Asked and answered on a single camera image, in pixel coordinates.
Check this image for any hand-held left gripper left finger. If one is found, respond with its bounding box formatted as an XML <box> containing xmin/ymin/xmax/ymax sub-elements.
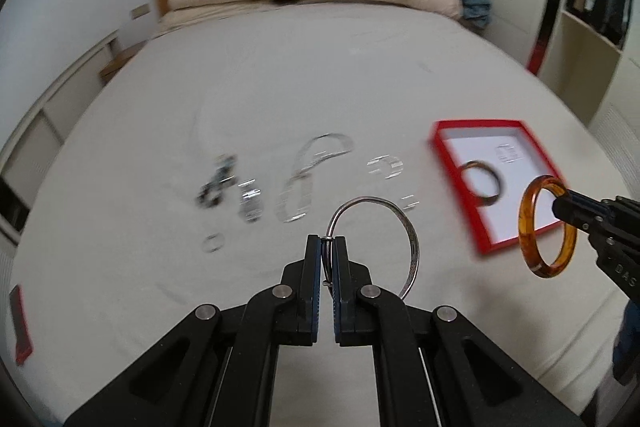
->
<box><xmin>65</xmin><ymin>234</ymin><xmax>321</xmax><ymax>427</ymax></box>

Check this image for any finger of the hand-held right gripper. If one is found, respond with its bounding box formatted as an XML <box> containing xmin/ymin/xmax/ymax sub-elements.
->
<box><xmin>562</xmin><ymin>190</ymin><xmax>609</xmax><ymax>210</ymax></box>
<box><xmin>552</xmin><ymin>198</ymin><xmax>604</xmax><ymax>236</ymax></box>

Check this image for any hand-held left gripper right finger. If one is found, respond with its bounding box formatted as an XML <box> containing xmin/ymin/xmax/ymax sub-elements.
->
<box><xmin>332</xmin><ymin>236</ymin><xmax>586</xmax><ymax>427</ymax></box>

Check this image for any amber resin bangle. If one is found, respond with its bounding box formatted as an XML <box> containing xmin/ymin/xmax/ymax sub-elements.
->
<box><xmin>518</xmin><ymin>175</ymin><xmax>578</xmax><ymax>280</ymax></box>

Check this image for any thin silver bangle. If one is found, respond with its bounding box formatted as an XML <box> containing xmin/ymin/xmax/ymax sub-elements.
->
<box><xmin>320</xmin><ymin>196</ymin><xmax>421</xmax><ymax>300</ymax></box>

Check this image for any silver wrist watch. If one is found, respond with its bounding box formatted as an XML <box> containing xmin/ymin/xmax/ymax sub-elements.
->
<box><xmin>236</xmin><ymin>178</ymin><xmax>267</xmax><ymax>224</ymax></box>

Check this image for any silver bead chain necklace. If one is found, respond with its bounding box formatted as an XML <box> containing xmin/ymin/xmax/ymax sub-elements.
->
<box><xmin>277</xmin><ymin>133</ymin><xmax>355</xmax><ymax>225</ymax></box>

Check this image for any red cardboard box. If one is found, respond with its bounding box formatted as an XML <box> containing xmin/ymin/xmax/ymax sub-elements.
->
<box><xmin>431</xmin><ymin>119</ymin><xmax>563</xmax><ymax>254</ymax></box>

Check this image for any brown and blue bead bracelet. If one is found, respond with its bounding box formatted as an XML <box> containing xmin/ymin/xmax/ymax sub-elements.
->
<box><xmin>196</xmin><ymin>155</ymin><xmax>237</xmax><ymax>211</ymax></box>

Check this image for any twisted silver bracelet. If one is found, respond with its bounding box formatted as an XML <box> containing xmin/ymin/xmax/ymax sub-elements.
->
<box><xmin>366</xmin><ymin>153</ymin><xmax>404</xmax><ymax>184</ymax></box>

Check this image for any person's right forearm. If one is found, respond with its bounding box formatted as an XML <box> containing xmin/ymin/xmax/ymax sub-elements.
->
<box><xmin>611</xmin><ymin>299</ymin><xmax>640</xmax><ymax>383</ymax></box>

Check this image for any dark brown bangle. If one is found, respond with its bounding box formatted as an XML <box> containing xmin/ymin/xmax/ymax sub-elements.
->
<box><xmin>459</xmin><ymin>160</ymin><xmax>503</xmax><ymax>210</ymax></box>

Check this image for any white open closet shelf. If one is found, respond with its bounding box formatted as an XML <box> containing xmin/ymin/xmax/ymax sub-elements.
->
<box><xmin>537</xmin><ymin>0</ymin><xmax>640</xmax><ymax>122</ymax></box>

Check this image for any red object beside wardrobe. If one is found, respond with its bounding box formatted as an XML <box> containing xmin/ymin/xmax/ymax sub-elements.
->
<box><xmin>526</xmin><ymin>41</ymin><xmax>551</xmax><ymax>72</ymax></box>

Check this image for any white bed mattress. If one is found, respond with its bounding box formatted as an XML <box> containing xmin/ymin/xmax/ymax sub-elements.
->
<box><xmin>5</xmin><ymin>0</ymin><xmax>640</xmax><ymax>427</ymax></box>

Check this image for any blue clothes pile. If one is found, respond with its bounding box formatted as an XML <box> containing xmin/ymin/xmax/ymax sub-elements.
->
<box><xmin>440</xmin><ymin>0</ymin><xmax>493</xmax><ymax>30</ymax></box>

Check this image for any red flat case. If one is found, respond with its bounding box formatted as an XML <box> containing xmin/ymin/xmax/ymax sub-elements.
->
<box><xmin>9</xmin><ymin>284</ymin><xmax>35</xmax><ymax>367</ymax></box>

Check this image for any wooden nightstand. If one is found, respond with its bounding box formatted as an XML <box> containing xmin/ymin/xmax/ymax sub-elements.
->
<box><xmin>100</xmin><ymin>42</ymin><xmax>146</xmax><ymax>82</ymax></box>

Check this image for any cream pillow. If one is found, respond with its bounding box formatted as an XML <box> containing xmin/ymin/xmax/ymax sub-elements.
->
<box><xmin>159</xmin><ymin>4</ymin><xmax>261</xmax><ymax>32</ymax></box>

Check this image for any low white shelf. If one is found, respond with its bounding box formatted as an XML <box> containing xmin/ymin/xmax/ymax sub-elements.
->
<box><xmin>0</xmin><ymin>29</ymin><xmax>121</xmax><ymax>253</ymax></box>

